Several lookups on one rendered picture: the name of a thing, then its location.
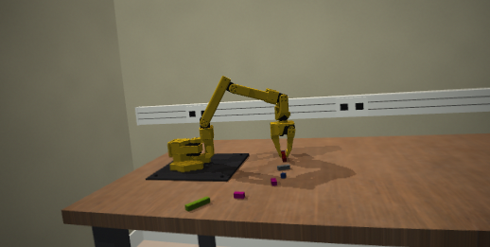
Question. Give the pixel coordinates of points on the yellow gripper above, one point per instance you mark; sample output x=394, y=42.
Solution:
x=280, y=128

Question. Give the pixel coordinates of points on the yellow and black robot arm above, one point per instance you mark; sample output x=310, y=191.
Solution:
x=182, y=149

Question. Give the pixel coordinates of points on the lime green rectangular rod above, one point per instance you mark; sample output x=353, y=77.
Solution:
x=197, y=203

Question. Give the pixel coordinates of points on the red rod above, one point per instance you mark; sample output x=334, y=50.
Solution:
x=284, y=158

